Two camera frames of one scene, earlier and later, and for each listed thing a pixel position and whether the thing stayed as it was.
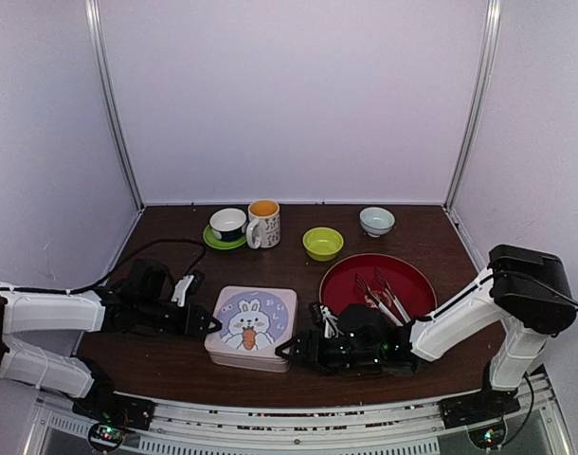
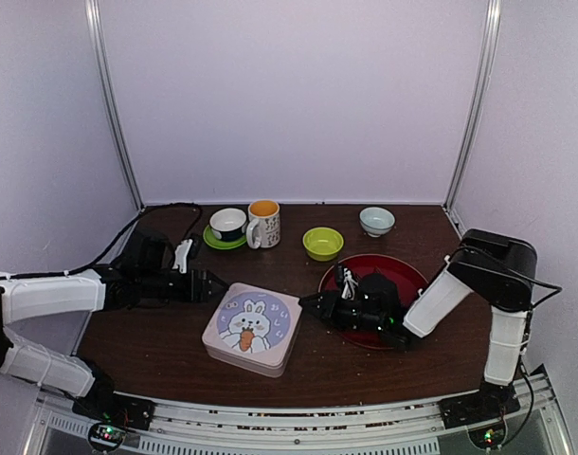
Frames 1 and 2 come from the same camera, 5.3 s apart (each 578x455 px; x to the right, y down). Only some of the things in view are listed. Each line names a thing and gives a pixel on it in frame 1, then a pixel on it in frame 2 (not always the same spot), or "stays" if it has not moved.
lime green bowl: [322, 244] stays
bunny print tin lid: [255, 320] stays
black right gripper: [306, 341] → [327, 315]
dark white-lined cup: [228, 224] stays
